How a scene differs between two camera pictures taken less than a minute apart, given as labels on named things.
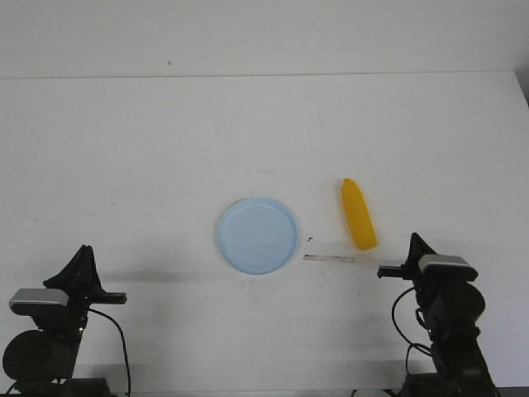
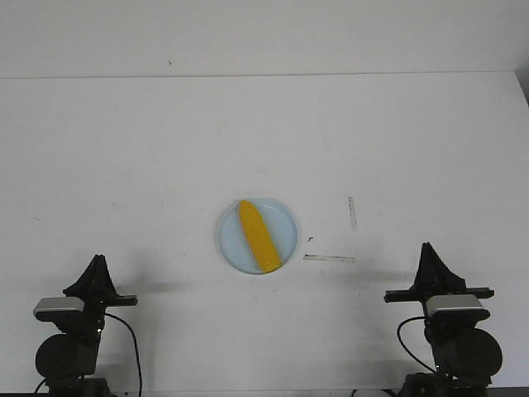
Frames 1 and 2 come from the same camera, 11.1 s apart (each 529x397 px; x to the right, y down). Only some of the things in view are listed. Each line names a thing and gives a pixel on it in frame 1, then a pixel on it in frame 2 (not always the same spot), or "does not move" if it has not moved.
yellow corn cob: [358, 214] -> [265, 251]
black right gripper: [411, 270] -> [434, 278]
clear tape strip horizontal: [320, 257] does not move
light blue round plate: [257, 236] does not move
